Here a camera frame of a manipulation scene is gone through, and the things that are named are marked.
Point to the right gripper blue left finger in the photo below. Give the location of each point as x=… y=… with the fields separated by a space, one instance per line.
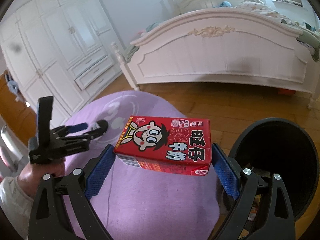
x=49 y=218

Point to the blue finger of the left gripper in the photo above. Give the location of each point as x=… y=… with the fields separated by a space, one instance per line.
x=78 y=127
x=98 y=128

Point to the red milk carton box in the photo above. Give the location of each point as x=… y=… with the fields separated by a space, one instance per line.
x=163 y=144

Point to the wooden door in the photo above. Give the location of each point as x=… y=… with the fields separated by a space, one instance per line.
x=20 y=118

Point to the white wardrobe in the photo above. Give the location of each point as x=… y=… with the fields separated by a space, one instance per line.
x=60 y=48

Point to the person's left hand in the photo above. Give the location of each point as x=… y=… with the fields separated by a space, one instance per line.
x=30 y=177

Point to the floral bed quilt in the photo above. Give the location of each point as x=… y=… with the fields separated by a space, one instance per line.
x=260 y=7

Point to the person's left forearm sleeve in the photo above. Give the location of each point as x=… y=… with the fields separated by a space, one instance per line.
x=16 y=205

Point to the purple tablecloth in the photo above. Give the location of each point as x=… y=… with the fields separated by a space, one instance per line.
x=134 y=203

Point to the black round trash bin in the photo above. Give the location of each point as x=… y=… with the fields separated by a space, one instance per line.
x=276 y=145

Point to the white bed frame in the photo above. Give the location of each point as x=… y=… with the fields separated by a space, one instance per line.
x=213 y=41

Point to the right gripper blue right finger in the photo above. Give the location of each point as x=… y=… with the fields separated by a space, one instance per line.
x=274 y=218

